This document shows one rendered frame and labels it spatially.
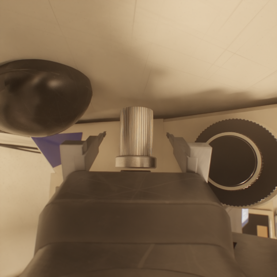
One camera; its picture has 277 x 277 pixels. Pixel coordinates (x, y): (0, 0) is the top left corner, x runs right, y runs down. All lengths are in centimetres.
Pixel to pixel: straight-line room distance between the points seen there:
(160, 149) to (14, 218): 58
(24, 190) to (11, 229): 11
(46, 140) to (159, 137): 15
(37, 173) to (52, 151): 44
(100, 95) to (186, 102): 7
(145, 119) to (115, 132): 8
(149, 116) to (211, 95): 5
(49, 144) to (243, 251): 31
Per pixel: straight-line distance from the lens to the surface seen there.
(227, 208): 70
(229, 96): 18
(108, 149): 23
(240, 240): 40
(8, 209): 70
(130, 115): 15
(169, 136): 15
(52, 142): 28
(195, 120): 20
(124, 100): 17
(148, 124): 15
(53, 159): 30
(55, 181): 34
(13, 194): 70
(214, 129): 16
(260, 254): 35
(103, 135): 15
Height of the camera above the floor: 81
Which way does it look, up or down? 8 degrees down
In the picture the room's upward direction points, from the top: 179 degrees counter-clockwise
